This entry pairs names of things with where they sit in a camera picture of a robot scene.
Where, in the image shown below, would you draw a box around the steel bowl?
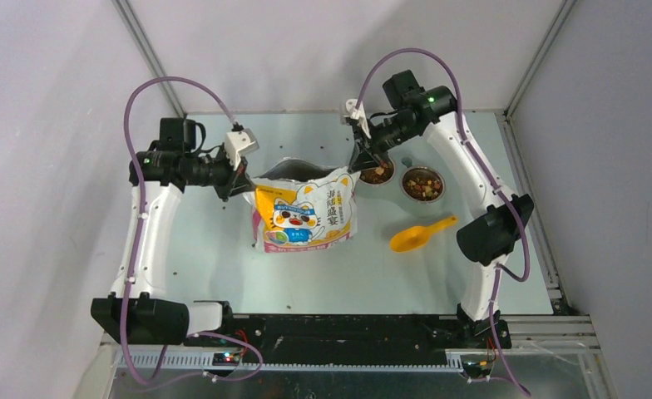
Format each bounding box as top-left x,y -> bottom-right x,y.
401,166 -> 446,203
359,161 -> 395,186

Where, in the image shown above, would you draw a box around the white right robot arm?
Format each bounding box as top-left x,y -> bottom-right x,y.
342,70 -> 535,347

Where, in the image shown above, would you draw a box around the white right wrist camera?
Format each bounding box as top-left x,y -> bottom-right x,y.
340,99 -> 371,139

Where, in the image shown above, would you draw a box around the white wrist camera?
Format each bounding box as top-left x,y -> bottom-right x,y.
340,99 -> 371,139
224,129 -> 259,170

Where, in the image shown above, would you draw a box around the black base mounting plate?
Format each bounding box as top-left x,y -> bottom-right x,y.
184,314 -> 493,367

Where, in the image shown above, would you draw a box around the yellow plastic scoop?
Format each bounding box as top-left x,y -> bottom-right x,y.
389,216 -> 458,253

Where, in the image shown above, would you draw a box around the pet food bag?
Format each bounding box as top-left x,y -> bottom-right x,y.
244,158 -> 360,254

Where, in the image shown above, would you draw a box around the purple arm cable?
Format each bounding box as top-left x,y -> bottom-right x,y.
117,76 -> 264,387
354,47 -> 532,397

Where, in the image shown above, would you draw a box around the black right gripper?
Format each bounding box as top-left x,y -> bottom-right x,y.
348,115 -> 417,174

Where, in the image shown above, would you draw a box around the pale green bowl stand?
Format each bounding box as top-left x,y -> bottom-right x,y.
356,157 -> 447,218

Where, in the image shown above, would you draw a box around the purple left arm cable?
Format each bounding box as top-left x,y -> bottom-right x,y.
117,76 -> 264,387

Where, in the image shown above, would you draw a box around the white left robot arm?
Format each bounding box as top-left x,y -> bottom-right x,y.
91,117 -> 259,347

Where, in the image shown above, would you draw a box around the right steel bowl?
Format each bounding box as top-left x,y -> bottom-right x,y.
401,166 -> 446,203

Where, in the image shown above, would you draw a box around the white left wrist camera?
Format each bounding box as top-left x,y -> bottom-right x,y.
224,129 -> 259,170

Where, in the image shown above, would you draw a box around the left steel bowl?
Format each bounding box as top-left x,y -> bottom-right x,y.
359,161 -> 395,186

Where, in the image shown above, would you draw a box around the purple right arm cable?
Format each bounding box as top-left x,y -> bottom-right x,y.
354,47 -> 532,397

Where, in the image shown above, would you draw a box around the aluminium frame rail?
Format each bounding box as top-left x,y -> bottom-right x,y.
130,314 -> 600,371

